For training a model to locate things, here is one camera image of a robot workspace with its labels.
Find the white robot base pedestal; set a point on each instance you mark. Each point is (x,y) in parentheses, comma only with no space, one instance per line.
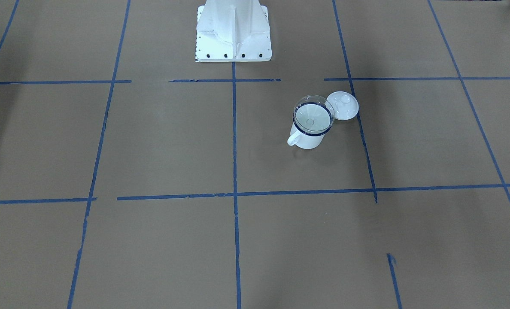
(232,30)

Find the white cup lid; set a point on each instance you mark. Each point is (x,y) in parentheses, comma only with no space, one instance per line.
(344,104)

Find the white enamel cup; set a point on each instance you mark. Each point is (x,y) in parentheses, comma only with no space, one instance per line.
(303,141)

